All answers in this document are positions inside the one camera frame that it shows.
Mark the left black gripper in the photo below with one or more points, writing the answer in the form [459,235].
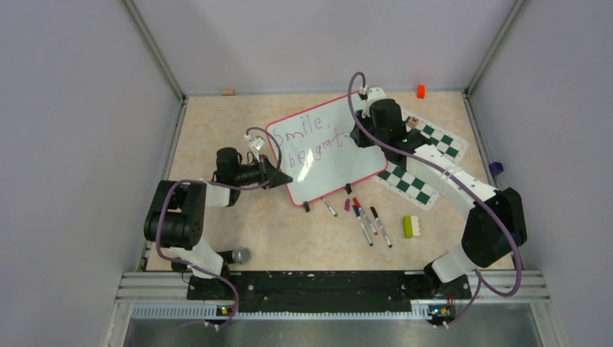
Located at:
[268,173]

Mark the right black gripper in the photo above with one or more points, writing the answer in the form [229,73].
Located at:
[360,140]

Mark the pink framed whiteboard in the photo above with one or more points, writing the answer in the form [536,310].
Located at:
[317,153]

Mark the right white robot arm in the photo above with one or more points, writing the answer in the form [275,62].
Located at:
[495,223]

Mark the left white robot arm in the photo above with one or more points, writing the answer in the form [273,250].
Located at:
[175,219]

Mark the green whiteboard marker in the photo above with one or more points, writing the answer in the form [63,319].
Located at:
[329,207]

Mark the red whiteboard marker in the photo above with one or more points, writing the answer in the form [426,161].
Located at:
[364,215]

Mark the blue whiteboard marker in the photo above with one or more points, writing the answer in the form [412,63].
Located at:
[362,225]

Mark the black whiteboard marker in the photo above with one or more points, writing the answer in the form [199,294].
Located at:
[381,227]

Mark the wooden cube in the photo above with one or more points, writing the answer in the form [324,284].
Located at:
[412,122]

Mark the orange block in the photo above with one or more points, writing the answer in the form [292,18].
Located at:
[421,91]

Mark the green white chessboard mat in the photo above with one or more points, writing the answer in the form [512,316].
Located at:
[446,149]

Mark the black grey microphone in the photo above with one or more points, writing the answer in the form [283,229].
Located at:
[212,261]

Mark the green white toy brick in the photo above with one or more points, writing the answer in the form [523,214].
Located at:
[411,226]

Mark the purple block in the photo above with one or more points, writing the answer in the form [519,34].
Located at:
[496,168]

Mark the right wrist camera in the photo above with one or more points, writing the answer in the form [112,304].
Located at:
[370,95]

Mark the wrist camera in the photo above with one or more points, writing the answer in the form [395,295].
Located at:
[370,95]
[255,143]

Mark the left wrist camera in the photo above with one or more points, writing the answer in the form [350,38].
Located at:
[255,143]

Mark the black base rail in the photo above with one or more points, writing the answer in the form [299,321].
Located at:
[359,291]

